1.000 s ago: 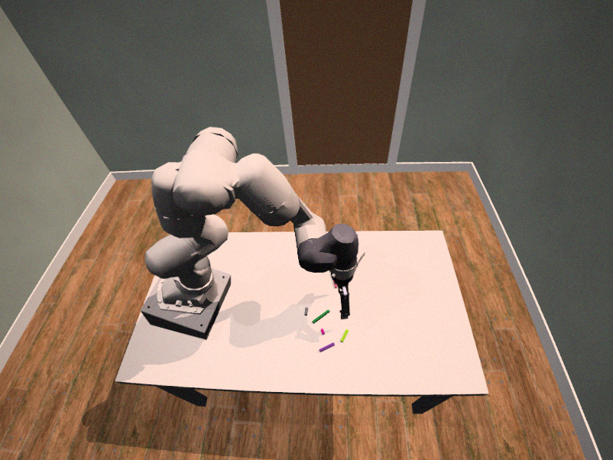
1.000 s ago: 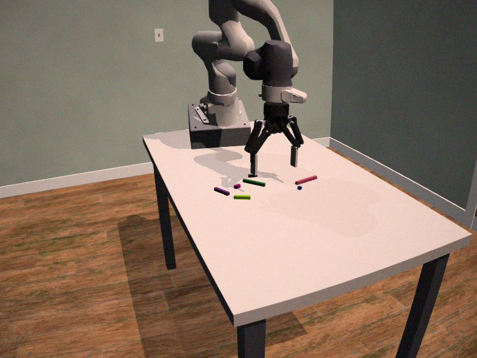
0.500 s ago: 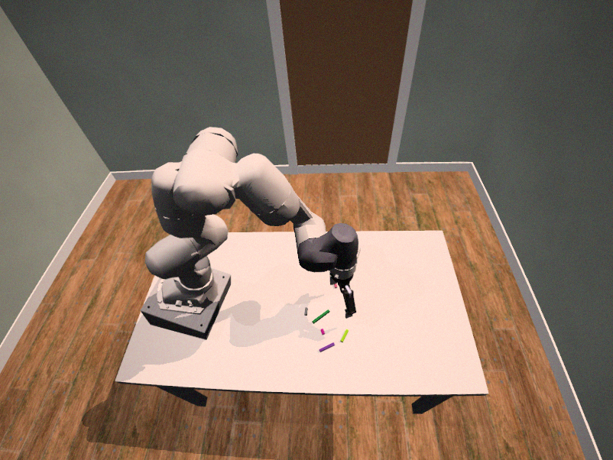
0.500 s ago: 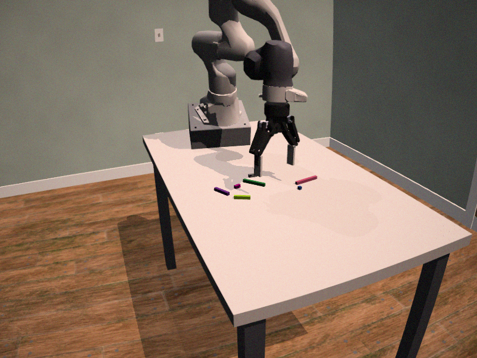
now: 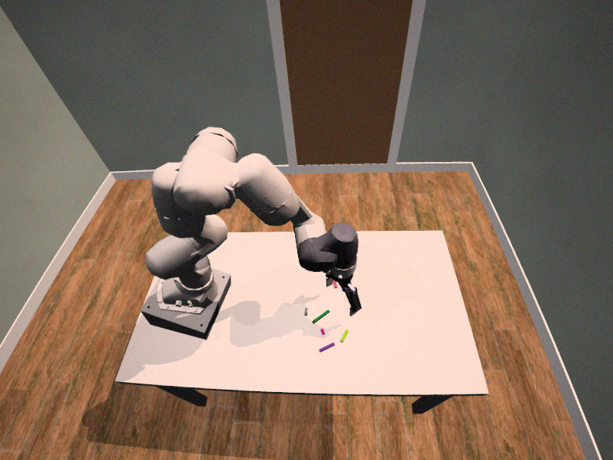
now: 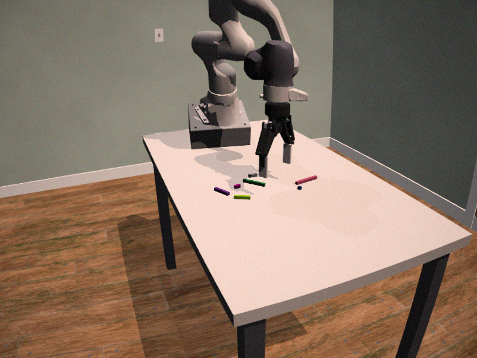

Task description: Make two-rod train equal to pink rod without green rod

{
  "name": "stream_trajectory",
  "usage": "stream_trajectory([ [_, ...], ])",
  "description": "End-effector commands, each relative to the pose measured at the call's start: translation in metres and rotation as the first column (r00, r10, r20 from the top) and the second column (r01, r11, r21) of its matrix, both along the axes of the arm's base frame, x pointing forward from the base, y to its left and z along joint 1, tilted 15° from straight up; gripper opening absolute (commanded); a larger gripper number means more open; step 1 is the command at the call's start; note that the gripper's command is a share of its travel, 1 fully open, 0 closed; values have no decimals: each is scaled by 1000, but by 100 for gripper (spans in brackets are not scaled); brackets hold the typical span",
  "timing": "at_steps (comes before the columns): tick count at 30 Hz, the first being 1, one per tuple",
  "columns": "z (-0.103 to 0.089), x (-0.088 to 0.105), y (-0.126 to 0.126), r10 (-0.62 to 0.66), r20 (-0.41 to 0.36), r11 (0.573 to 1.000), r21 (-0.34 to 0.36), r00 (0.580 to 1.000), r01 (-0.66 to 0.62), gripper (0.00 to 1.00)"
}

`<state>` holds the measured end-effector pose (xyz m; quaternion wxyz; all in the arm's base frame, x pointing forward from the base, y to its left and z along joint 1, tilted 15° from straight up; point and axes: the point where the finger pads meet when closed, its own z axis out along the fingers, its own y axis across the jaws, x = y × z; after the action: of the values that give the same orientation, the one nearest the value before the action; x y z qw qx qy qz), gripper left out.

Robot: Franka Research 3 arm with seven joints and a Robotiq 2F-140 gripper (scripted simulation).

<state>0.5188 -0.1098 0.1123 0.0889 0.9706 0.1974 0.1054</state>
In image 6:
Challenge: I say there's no pink rod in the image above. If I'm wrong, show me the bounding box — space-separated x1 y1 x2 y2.
295 175 317 185

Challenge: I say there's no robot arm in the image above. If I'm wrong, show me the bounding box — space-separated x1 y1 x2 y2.
192 0 309 127

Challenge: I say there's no purple rod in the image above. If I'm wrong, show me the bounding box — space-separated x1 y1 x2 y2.
214 187 230 196

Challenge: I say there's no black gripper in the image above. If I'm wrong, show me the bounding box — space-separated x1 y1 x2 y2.
255 102 295 178

